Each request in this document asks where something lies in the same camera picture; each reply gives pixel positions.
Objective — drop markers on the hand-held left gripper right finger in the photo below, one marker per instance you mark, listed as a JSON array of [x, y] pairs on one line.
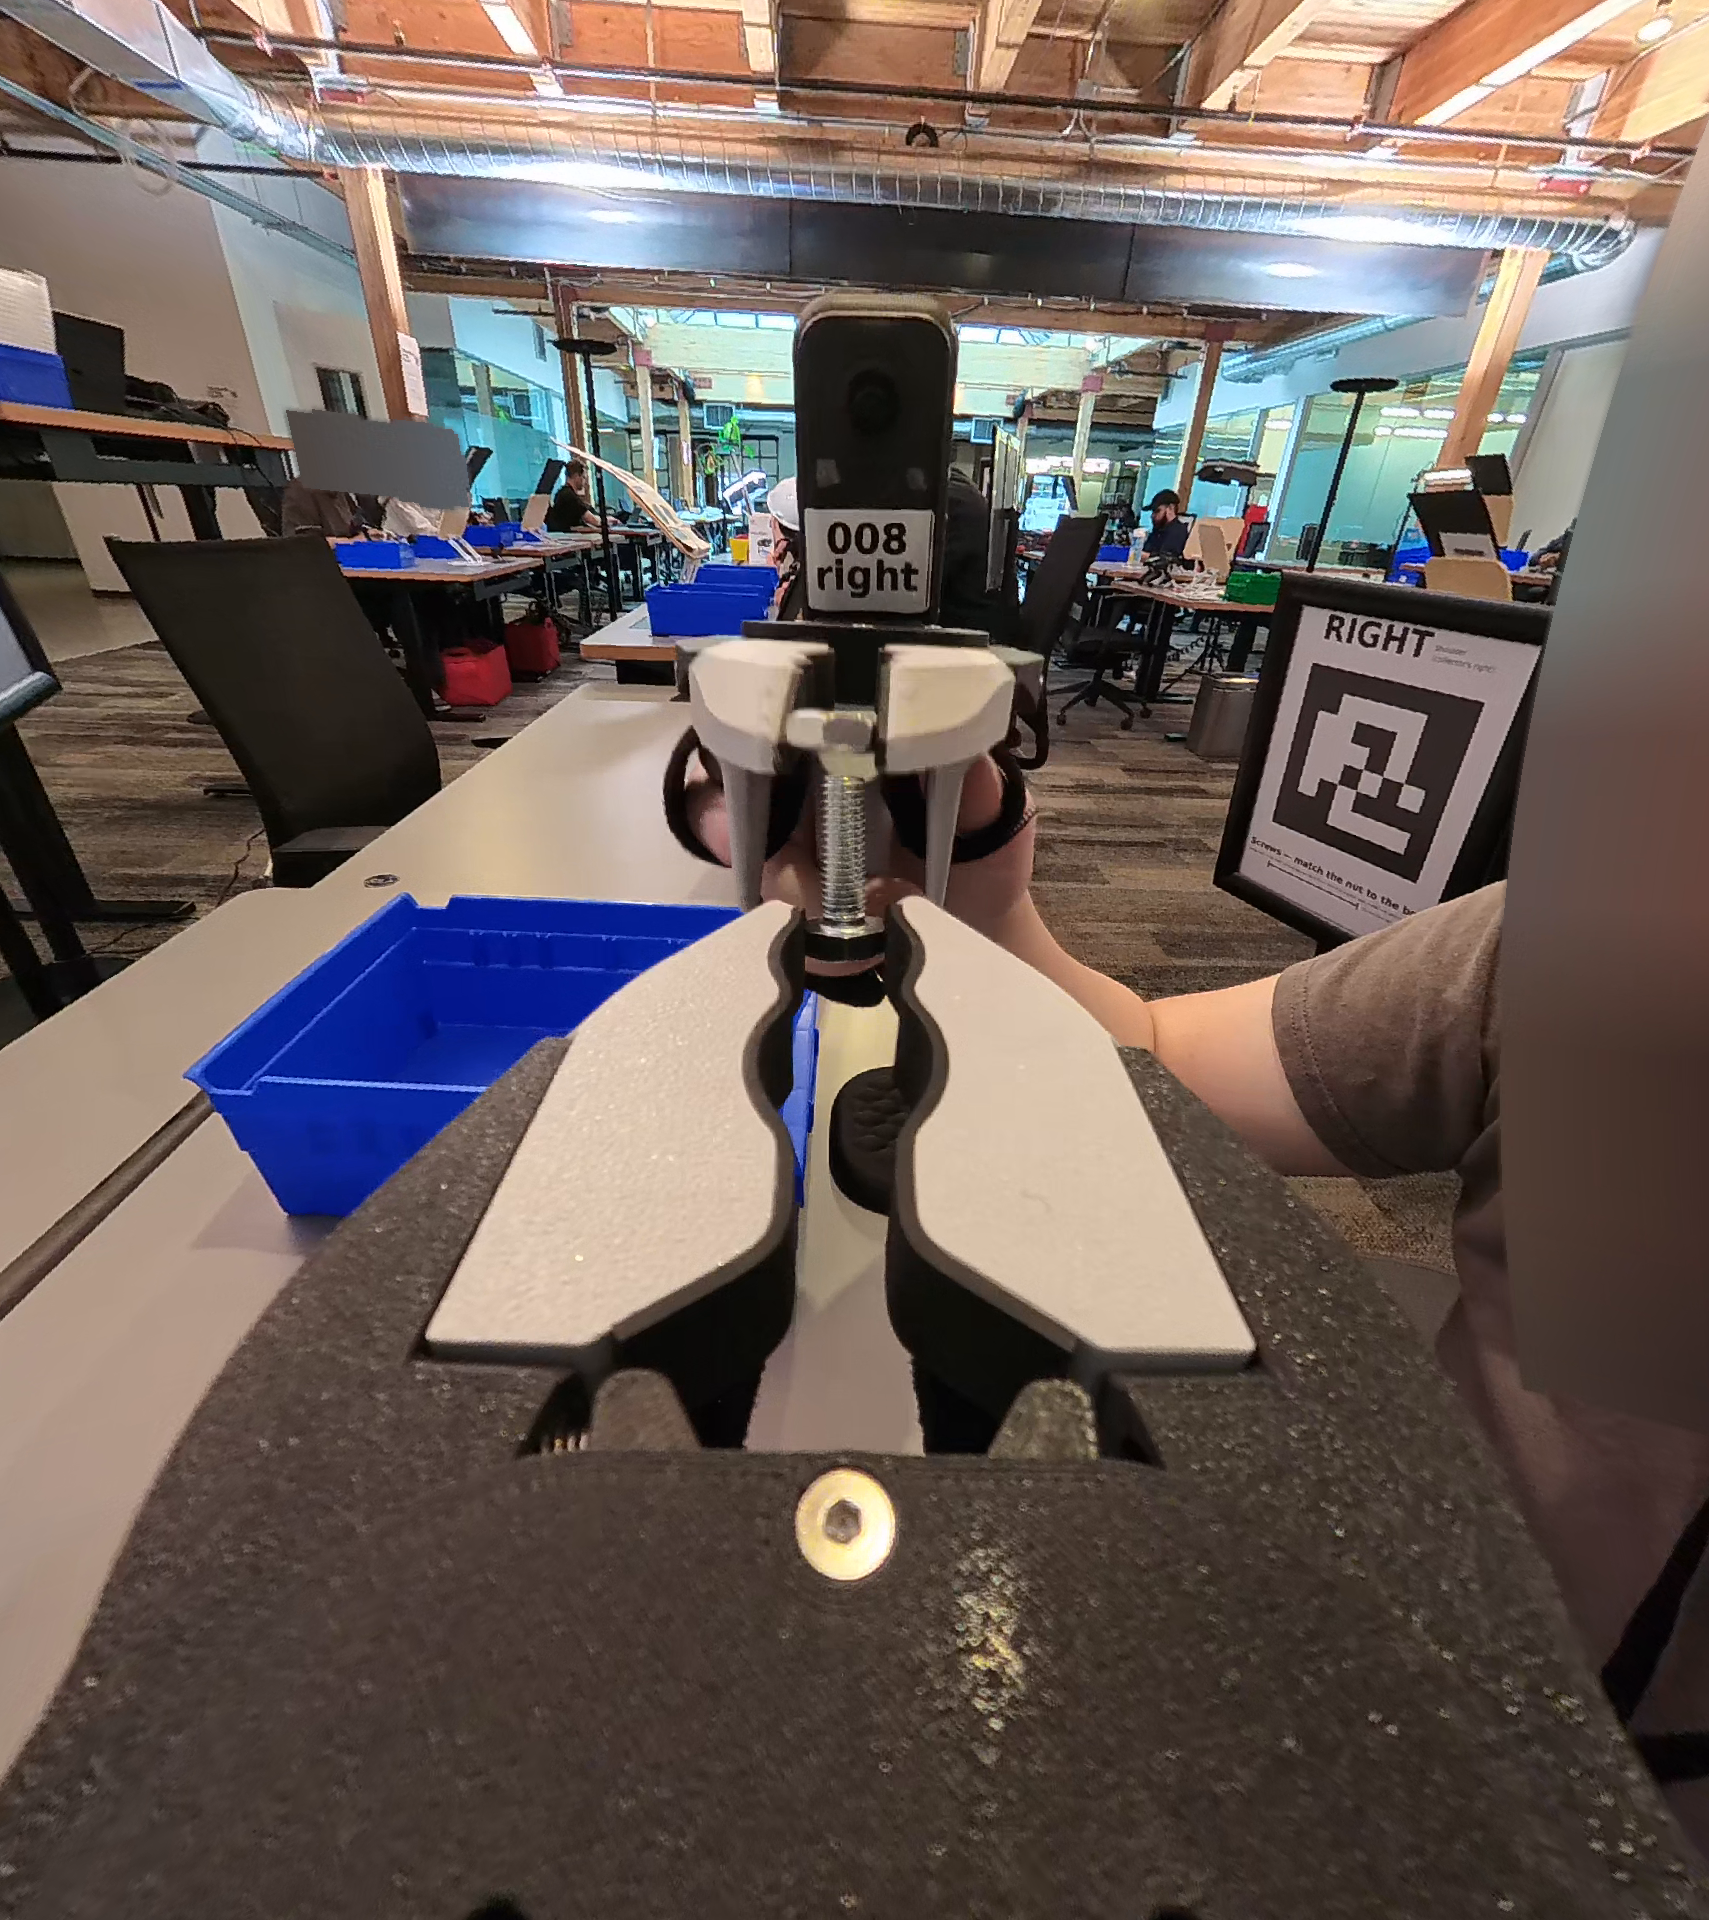
[[1064, 1171]]

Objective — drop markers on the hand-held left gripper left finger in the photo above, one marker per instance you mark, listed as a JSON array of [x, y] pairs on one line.
[[613, 1139]]

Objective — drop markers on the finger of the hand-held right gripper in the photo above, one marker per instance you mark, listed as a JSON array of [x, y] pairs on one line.
[[952, 705], [742, 705]]

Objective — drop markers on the silver bolt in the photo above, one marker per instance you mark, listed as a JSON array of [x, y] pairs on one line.
[[844, 825]]

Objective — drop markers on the blue plastic bin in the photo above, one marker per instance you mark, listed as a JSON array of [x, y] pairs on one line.
[[390, 1036]]

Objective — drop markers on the dark hex nut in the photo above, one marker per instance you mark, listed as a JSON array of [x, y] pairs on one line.
[[844, 948]]

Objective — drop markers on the person's right forearm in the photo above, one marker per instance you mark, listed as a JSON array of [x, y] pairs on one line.
[[1213, 1067]]

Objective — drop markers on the person's right hand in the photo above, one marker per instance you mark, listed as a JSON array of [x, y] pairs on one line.
[[1002, 898]]

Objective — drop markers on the black office chair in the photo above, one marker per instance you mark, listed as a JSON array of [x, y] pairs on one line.
[[283, 675], [1078, 602]]

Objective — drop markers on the red container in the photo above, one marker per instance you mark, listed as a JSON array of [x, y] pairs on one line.
[[475, 675], [535, 646]]

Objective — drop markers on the metal trash can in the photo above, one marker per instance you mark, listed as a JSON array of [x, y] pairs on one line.
[[1224, 718]]

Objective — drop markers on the green storage bin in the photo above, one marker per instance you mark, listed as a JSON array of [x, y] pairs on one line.
[[1254, 590]]

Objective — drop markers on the person's grey shirt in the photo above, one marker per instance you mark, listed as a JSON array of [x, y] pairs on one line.
[[1395, 1036]]

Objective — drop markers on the wooden top desk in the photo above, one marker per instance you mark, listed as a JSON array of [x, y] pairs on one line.
[[88, 428]]

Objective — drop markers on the white cardboard box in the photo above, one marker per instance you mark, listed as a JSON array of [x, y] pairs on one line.
[[9, 306]]

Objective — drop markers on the silver ventilation duct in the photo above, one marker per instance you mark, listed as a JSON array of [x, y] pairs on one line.
[[345, 128]]

